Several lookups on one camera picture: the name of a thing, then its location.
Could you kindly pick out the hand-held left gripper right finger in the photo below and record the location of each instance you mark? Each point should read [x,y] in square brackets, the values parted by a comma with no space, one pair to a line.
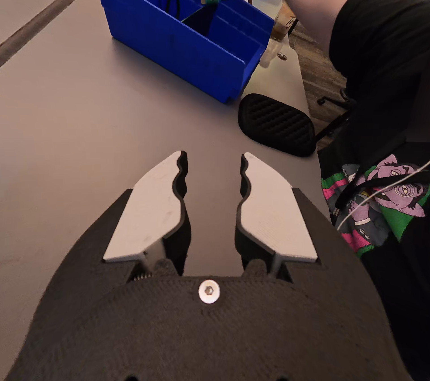
[275,216]

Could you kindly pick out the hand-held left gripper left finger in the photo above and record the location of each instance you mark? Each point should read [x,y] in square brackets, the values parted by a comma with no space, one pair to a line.
[147,213]

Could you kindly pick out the blue storage bin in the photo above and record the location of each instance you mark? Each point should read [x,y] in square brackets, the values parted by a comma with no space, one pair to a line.
[168,41]

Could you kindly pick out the clear iced coffee cup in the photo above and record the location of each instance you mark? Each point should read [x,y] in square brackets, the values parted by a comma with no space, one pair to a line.
[284,21]

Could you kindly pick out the round metal table grommet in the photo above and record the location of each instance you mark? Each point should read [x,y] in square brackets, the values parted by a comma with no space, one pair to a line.
[282,56]

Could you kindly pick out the person in black cartoon shirt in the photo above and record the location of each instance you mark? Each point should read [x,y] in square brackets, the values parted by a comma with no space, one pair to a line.
[379,51]

